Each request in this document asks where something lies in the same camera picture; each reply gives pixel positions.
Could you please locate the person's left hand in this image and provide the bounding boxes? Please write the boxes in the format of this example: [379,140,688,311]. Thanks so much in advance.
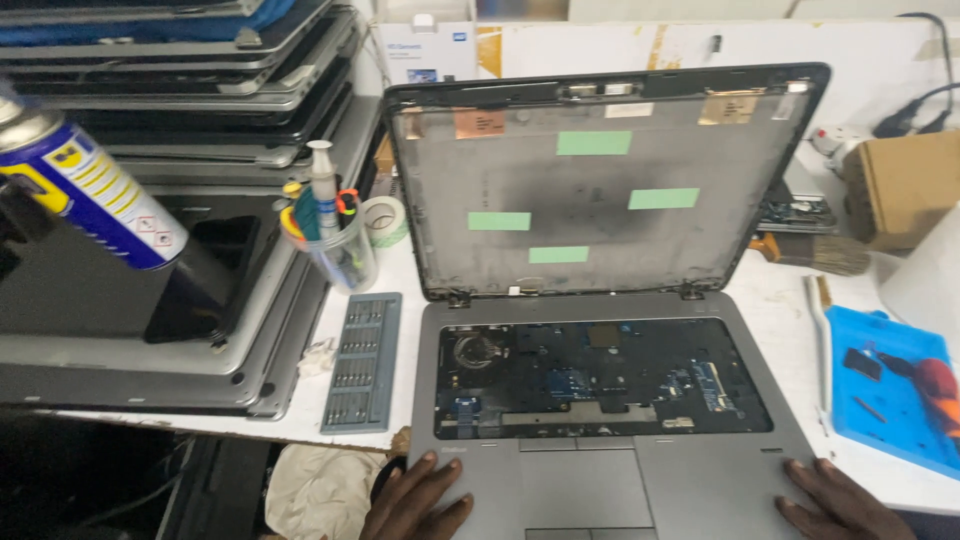
[360,450,475,540]

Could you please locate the person's right hand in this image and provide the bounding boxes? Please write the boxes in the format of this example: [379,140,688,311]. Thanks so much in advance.
[776,457,917,540]

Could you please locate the grey disassembled laptop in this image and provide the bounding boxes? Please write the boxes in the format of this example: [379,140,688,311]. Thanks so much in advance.
[382,62,832,540]

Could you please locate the beige cloth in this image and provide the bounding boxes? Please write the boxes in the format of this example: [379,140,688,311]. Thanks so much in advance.
[264,442,393,540]

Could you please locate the blue work mat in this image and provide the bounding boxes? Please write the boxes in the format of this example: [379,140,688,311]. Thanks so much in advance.
[823,304,960,482]

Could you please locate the grey screwdriver bit set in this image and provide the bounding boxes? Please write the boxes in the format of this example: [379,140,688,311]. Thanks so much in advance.
[320,291,404,436]

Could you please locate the small black component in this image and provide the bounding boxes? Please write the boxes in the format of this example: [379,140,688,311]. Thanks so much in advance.
[843,346,884,382]

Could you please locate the red orange screwdriver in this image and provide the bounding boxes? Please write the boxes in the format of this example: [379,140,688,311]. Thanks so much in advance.
[913,357,960,441]

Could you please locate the white cleaning brush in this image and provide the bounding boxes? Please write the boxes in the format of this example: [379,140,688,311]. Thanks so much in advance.
[803,274,835,438]

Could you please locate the crumpled white tissue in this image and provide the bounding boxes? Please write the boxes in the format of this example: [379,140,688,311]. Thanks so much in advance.
[297,336,339,379]

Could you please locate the clear plastic tool cup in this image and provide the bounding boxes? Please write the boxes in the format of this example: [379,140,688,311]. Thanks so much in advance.
[279,213,380,295]

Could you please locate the white green tape roll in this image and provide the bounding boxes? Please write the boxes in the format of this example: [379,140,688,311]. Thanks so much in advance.
[363,195,411,249]

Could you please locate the green tape strip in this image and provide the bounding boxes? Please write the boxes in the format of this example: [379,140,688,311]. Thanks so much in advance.
[467,211,533,232]
[627,187,702,211]
[528,246,591,265]
[555,130,633,157]

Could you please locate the green circuit board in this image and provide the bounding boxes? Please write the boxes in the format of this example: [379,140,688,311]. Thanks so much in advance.
[756,193,839,234]

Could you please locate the brown cardboard box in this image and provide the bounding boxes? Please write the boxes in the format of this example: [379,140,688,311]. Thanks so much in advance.
[842,130,960,253]

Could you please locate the white syringe tube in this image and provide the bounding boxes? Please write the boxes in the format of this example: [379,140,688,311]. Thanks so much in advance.
[306,139,343,243]

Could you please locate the grey laptop base shells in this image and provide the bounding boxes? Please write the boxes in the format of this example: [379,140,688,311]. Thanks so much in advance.
[0,183,333,422]

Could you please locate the white power socket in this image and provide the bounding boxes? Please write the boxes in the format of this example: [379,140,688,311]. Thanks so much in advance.
[812,123,873,160]

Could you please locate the blue yellow spray can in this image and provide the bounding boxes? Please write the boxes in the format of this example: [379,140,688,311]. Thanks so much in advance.
[0,96,190,272]

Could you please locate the white cardboard product box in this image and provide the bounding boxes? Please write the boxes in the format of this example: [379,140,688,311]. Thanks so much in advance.
[377,13,480,85]

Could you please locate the stack of old laptops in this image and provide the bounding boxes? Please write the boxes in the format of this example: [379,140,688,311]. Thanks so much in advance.
[0,0,385,190]

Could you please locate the wooden handle brush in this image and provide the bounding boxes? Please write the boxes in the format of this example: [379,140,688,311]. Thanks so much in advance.
[748,231,873,277]

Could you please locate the black power cables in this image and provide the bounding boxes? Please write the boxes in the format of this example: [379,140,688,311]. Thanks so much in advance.
[872,10,960,141]

